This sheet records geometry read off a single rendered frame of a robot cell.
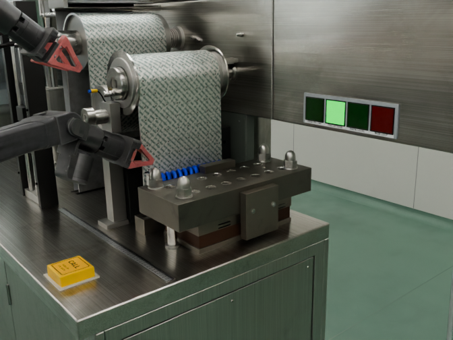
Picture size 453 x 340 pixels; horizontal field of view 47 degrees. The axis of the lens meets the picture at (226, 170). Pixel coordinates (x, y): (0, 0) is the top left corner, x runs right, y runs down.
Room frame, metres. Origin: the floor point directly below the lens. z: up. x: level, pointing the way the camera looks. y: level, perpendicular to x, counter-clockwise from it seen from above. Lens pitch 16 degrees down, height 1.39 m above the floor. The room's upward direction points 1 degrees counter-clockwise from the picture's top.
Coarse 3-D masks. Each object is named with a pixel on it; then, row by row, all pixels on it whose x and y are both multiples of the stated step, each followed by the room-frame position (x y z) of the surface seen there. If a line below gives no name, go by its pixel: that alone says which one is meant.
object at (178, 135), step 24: (144, 120) 1.17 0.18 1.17; (168, 120) 1.21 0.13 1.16; (192, 120) 1.25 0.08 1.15; (216, 120) 1.30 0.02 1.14; (144, 144) 1.16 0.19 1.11; (168, 144) 1.21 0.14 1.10; (192, 144) 1.25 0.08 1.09; (216, 144) 1.30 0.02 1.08; (144, 168) 1.16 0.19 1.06; (168, 168) 1.20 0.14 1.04
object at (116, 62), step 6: (114, 60) 1.22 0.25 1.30; (120, 60) 1.20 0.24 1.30; (216, 60) 1.33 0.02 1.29; (114, 66) 1.22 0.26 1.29; (126, 66) 1.18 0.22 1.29; (126, 72) 1.18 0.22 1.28; (222, 72) 1.32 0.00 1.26; (132, 78) 1.16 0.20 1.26; (222, 78) 1.32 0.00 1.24; (132, 84) 1.16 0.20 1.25; (132, 90) 1.16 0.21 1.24; (132, 96) 1.16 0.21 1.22; (120, 102) 1.21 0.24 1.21; (126, 102) 1.19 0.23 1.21
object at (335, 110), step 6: (330, 102) 1.14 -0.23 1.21; (336, 102) 1.13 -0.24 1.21; (330, 108) 1.14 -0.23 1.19; (336, 108) 1.13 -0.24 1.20; (342, 108) 1.12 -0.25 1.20; (330, 114) 1.14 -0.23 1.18; (336, 114) 1.13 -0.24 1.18; (342, 114) 1.12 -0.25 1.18; (330, 120) 1.14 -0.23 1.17; (336, 120) 1.13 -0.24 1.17; (342, 120) 1.11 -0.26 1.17
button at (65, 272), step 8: (80, 256) 0.98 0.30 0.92; (56, 264) 0.94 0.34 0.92; (64, 264) 0.94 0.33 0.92; (72, 264) 0.94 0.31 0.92; (80, 264) 0.94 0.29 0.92; (88, 264) 0.94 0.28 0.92; (48, 272) 0.94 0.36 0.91; (56, 272) 0.91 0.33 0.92; (64, 272) 0.91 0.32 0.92; (72, 272) 0.91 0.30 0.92; (80, 272) 0.91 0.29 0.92; (88, 272) 0.92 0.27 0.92; (56, 280) 0.91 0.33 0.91; (64, 280) 0.89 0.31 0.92; (72, 280) 0.90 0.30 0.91; (80, 280) 0.91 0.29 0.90
